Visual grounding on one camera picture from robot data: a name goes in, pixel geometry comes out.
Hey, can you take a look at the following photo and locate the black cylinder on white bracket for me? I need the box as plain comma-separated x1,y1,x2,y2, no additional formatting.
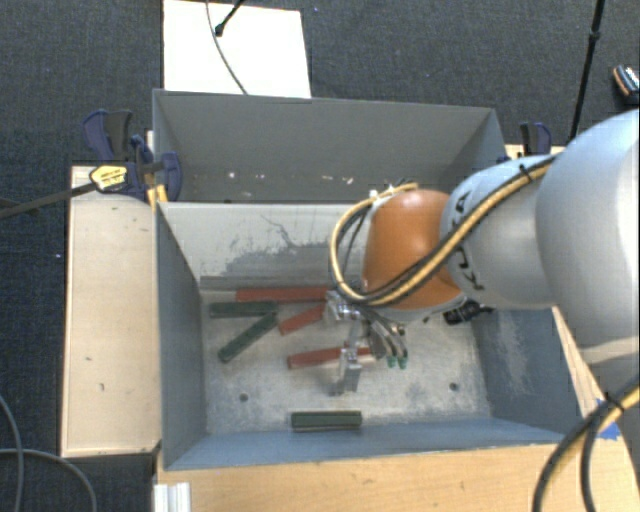
442,299,494,327

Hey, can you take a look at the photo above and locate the red-brown flat block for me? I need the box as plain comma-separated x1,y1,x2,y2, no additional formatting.
286,345,375,371
276,304,329,337
234,286,332,304

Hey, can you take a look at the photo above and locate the dark green flat block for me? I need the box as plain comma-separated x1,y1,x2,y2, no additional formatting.
290,410,364,433
217,311,279,365
208,300,279,320

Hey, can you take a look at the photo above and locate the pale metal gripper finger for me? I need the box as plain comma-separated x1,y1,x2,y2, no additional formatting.
345,360,365,395
328,348,351,398

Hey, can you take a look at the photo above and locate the grey metal bin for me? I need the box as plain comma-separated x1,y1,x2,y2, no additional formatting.
151,88,585,472

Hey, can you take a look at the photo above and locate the pale wood flat board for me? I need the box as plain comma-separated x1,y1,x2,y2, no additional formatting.
59,164,164,459

